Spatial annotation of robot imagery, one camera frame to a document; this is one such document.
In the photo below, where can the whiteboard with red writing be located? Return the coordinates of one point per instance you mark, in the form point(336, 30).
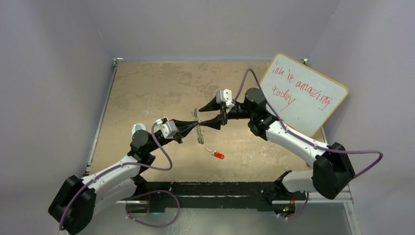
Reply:
point(302, 97)

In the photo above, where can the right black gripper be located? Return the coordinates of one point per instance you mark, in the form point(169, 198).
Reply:
point(215, 123)

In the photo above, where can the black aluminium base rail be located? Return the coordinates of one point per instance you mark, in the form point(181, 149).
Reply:
point(261, 196)

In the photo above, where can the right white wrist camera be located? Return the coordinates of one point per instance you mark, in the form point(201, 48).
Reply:
point(225, 97)

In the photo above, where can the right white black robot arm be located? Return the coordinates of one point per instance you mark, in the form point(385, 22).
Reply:
point(331, 169)

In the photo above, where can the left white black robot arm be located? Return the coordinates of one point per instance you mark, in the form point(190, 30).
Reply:
point(79, 198)

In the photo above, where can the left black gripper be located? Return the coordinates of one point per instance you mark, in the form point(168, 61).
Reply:
point(184, 127)

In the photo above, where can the silver disc with keyrings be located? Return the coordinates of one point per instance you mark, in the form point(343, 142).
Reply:
point(198, 130)

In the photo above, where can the keys with red green tags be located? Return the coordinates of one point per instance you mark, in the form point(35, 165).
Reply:
point(216, 153)

